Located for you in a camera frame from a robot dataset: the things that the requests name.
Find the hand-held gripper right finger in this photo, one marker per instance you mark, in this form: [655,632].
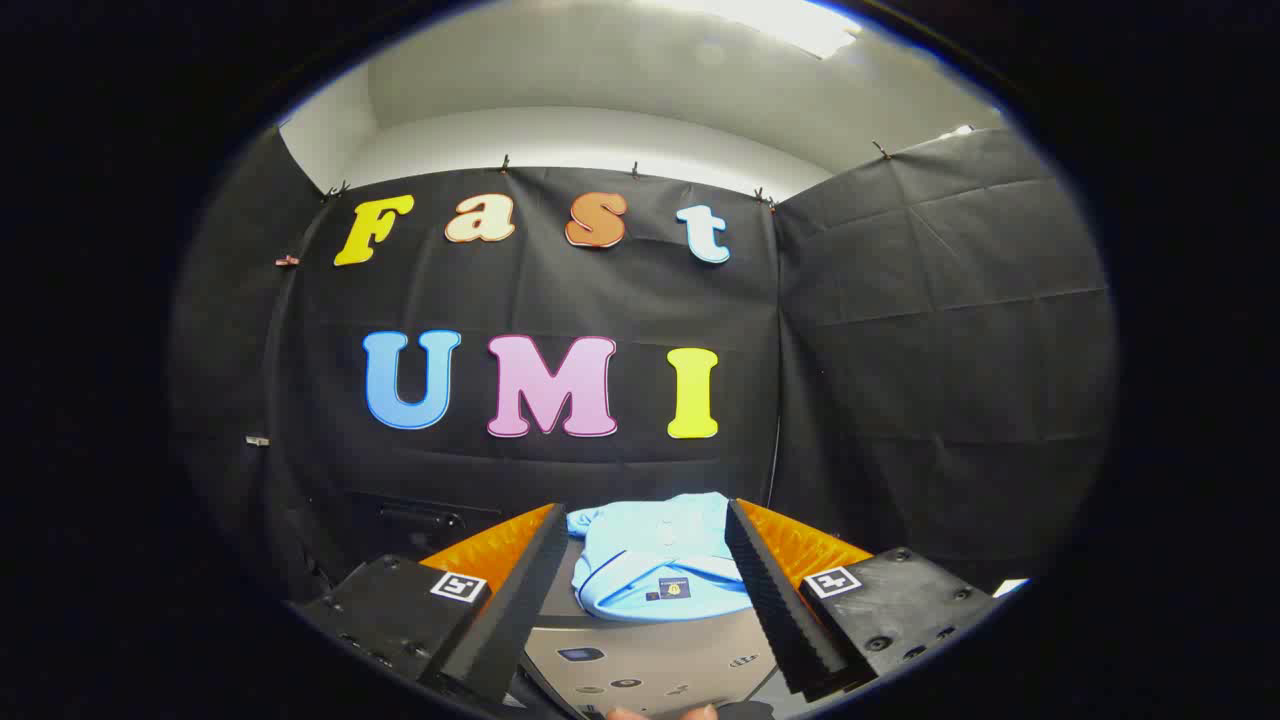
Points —
[765,590]

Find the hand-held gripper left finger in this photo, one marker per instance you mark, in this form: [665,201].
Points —
[530,590]

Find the light blue collared shirt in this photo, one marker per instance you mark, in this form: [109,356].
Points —
[640,560]

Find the silver appliance with control panel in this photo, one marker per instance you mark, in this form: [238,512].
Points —
[650,650]

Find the black backdrop cloth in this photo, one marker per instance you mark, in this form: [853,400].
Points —
[900,350]

